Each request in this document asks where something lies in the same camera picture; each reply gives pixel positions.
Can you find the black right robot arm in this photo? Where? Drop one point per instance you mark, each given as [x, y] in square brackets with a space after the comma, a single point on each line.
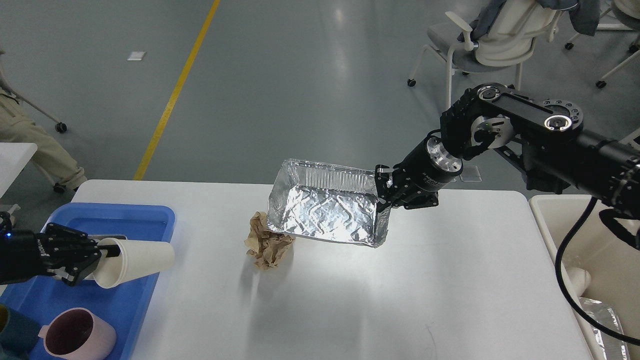
[545, 140]

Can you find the foil tray in bin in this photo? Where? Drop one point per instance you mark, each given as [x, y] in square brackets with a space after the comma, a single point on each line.
[603, 346]

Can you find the aluminium foil tray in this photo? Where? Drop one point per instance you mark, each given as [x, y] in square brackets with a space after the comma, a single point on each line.
[327, 202]

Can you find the pink mug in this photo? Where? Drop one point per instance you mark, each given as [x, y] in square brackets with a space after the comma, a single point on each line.
[78, 334]

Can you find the white paper cup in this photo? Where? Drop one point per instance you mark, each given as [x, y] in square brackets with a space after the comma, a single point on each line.
[579, 280]
[125, 260]

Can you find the white paper cup in bin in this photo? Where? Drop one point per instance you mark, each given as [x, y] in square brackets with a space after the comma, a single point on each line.
[579, 280]

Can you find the brown paper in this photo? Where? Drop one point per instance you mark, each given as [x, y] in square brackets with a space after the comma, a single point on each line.
[267, 248]

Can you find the white office chair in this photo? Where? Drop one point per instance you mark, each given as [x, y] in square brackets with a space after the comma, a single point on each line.
[509, 41]

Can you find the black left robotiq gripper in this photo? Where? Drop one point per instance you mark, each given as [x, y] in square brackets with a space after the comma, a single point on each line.
[75, 256]

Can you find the stainless steel rectangular dish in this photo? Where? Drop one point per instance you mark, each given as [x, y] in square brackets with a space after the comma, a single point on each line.
[100, 237]

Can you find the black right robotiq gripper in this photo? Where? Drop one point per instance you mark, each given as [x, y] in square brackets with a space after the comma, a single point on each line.
[414, 183]

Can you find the teal object at corner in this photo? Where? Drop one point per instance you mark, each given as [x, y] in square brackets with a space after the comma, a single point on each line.
[19, 334]

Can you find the beige plastic bin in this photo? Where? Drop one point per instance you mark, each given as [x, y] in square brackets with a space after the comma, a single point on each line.
[614, 266]

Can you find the white side table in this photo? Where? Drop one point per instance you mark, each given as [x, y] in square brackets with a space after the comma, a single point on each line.
[13, 158]

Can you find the blue plastic tray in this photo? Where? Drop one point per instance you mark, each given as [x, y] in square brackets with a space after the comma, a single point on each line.
[124, 307]

